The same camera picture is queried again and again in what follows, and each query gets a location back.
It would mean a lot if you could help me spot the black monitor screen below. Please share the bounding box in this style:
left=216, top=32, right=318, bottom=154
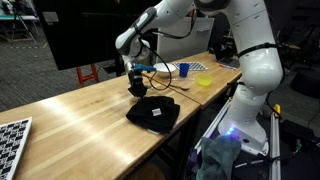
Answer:
left=33, top=0, right=161, bottom=70

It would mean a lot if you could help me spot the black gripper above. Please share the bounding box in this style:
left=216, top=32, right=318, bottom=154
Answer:
left=128, top=71, right=147, bottom=99

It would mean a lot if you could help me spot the yellow plastic bowl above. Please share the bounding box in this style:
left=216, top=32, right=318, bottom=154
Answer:
left=196, top=74, right=213, bottom=86

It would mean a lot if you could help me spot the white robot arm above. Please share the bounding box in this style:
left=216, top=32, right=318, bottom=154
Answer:
left=115, top=0, right=283, bottom=155

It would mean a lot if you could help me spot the blue cup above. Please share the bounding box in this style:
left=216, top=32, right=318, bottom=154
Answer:
left=179, top=63, right=189, bottom=77

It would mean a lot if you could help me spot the teal cloth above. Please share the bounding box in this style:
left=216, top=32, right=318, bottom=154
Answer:
left=196, top=135, right=241, bottom=180

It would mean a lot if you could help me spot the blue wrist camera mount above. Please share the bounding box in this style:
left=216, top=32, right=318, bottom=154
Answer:
left=134, top=64, right=157, bottom=72

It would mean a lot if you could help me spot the large tag calibration board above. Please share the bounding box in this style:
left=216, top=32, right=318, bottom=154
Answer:
left=0, top=117, right=32, bottom=180

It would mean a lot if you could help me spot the white partition panel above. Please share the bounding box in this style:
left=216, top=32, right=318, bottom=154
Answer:
left=157, top=17, right=214, bottom=62

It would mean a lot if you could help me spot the orange stool frame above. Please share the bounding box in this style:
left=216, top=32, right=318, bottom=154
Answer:
left=76, top=64, right=99, bottom=87

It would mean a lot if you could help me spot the black laptop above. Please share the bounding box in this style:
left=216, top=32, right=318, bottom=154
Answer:
left=214, top=43, right=240, bottom=68

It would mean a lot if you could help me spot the white bowl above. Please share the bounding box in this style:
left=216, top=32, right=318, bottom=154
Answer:
left=154, top=63, right=176, bottom=78

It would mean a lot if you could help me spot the black towel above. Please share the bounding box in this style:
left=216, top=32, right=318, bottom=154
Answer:
left=126, top=96, right=180, bottom=134

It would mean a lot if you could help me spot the small checkerboard calibration sheet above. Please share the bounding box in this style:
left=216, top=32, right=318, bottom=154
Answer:
left=173, top=62, right=207, bottom=71

